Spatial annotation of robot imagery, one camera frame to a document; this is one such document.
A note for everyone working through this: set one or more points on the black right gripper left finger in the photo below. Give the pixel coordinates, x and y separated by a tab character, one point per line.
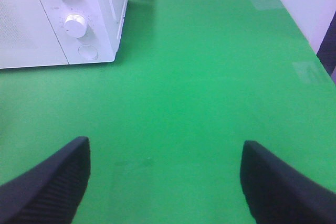
51	191

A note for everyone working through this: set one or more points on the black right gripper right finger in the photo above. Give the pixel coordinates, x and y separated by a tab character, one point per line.
277	193

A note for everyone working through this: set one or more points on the white microwave door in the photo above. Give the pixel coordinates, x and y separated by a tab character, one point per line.
27	37

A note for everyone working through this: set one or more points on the white microwave knob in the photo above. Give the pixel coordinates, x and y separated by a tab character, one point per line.
75	26

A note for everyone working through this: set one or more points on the white microwave oven body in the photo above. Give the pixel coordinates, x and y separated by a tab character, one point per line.
104	18

